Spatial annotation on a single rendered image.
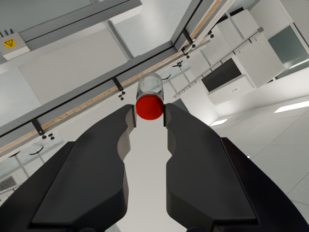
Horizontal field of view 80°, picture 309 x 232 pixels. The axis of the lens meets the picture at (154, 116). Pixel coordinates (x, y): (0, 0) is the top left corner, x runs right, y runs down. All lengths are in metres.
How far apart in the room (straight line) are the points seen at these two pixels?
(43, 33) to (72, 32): 0.15
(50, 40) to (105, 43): 0.74
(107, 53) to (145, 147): 0.93
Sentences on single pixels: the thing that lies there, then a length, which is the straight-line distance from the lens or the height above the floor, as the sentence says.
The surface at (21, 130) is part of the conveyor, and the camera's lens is 1.12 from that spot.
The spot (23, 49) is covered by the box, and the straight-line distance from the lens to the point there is 1.22.
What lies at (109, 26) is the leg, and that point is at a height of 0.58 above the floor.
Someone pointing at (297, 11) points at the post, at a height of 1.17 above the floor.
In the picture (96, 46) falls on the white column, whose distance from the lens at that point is 1.87.
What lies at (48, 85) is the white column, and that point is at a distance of 1.79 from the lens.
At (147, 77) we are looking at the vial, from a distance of 0.16.
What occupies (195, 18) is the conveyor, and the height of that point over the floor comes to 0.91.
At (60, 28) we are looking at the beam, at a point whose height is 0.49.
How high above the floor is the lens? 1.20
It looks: 1 degrees down
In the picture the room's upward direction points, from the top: 148 degrees clockwise
